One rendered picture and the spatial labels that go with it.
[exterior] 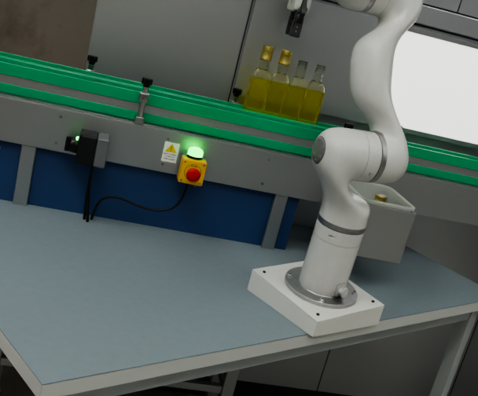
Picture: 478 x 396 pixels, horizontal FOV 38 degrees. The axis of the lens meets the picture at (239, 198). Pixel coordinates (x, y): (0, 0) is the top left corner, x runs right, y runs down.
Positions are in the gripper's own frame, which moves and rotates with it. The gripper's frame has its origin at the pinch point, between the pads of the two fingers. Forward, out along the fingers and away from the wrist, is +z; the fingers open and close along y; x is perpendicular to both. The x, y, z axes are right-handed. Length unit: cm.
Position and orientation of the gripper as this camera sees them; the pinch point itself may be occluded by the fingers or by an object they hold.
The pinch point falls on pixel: (293, 29)
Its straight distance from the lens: 216.5
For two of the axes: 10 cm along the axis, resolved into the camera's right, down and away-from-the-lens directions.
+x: 9.6, 1.8, 2.0
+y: 1.3, 3.2, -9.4
